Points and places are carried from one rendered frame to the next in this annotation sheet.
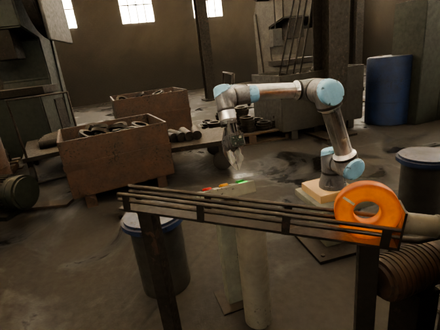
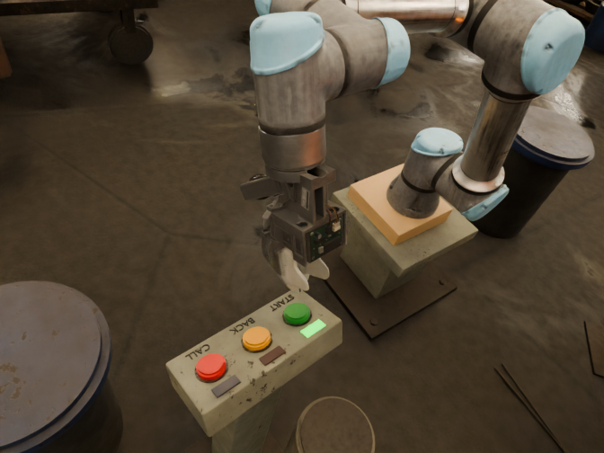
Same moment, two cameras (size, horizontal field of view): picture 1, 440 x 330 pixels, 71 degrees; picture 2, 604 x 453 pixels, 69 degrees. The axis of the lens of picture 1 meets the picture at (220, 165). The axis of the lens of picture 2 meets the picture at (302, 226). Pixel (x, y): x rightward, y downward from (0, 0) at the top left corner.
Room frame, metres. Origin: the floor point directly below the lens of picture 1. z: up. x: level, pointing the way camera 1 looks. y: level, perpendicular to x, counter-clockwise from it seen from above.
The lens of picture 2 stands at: (0.94, 0.14, 1.19)
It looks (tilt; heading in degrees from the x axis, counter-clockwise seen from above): 47 degrees down; 328
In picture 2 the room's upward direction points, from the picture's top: 14 degrees clockwise
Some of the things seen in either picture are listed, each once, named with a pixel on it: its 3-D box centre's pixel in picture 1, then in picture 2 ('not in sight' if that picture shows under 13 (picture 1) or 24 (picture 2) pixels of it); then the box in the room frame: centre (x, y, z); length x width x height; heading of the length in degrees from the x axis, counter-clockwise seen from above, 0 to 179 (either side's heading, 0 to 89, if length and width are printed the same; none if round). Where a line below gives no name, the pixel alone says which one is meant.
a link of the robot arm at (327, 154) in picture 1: (332, 158); (433, 157); (1.60, -0.63, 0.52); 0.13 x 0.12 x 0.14; 14
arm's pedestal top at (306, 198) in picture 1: (332, 196); (404, 215); (1.61, -0.63, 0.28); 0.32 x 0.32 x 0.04; 12
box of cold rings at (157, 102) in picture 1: (151, 117); not in sight; (4.68, 0.95, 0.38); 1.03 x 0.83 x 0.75; 110
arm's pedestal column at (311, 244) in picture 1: (332, 219); (388, 246); (1.61, -0.63, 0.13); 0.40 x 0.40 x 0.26; 12
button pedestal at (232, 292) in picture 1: (230, 244); (244, 410); (1.21, -0.01, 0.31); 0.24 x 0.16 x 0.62; 107
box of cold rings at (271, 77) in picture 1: (304, 97); not in sight; (4.42, -1.32, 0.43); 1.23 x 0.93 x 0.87; 105
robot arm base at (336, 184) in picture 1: (332, 177); (417, 187); (1.61, -0.63, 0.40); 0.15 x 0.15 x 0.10
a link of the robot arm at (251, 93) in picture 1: (244, 95); (350, 50); (1.37, -0.14, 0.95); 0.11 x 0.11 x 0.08; 14
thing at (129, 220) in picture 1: (160, 249); (40, 403); (1.38, 0.36, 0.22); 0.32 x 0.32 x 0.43
